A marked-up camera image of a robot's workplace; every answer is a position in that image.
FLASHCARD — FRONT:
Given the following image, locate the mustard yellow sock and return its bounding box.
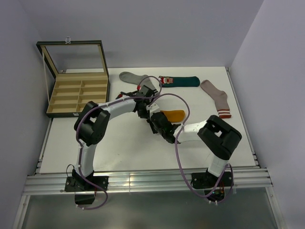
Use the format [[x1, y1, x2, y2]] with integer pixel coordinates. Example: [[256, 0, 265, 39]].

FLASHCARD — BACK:
[[161, 110, 185, 123]]

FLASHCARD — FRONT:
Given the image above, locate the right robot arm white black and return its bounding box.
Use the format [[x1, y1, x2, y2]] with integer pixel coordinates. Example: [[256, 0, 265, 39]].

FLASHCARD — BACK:
[[147, 112, 242, 186]]

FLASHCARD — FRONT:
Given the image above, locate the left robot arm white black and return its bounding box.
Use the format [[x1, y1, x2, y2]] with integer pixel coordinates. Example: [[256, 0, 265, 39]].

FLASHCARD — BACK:
[[74, 86, 157, 190]]

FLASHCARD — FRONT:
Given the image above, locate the navy santa sock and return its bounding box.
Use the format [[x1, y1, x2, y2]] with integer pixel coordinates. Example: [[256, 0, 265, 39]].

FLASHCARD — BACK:
[[116, 92, 133, 99]]

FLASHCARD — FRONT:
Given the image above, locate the grey striped sock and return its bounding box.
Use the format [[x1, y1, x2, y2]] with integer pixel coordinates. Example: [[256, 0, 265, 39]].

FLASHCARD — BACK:
[[119, 72, 160, 96]]

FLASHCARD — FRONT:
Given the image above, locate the dark green reindeer sock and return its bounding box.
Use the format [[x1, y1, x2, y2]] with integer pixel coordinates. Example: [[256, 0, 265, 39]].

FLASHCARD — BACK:
[[159, 76, 200, 88]]

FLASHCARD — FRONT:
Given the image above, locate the taupe sock red cuff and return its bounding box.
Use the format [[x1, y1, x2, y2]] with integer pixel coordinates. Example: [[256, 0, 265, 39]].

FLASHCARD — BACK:
[[200, 80, 232, 119]]

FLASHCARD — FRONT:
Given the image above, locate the black compartment box beige lining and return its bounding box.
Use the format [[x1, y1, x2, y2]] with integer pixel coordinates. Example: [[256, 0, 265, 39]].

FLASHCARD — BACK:
[[36, 37, 110, 118]]

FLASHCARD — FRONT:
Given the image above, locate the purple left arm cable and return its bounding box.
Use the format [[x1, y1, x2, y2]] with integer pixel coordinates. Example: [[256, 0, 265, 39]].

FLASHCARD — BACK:
[[75, 75, 164, 210]]

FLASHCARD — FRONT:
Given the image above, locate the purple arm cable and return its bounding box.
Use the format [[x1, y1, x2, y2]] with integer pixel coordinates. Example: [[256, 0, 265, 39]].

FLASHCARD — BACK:
[[146, 94, 235, 205], [75, 75, 164, 210]]

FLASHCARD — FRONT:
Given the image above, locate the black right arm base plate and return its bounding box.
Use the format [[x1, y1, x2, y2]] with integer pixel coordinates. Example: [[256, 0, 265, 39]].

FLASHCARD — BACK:
[[191, 172, 233, 189]]

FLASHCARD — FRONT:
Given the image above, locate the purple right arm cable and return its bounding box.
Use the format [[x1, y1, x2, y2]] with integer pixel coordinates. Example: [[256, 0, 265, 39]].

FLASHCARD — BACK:
[[146, 94, 235, 205]]

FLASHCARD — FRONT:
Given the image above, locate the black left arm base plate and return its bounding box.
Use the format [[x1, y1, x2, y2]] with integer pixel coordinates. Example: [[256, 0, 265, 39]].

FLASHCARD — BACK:
[[64, 176, 109, 192]]

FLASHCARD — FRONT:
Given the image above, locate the aluminium rail frame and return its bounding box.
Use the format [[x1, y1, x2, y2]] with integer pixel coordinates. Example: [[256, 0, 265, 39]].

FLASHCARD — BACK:
[[13, 67, 286, 229]]

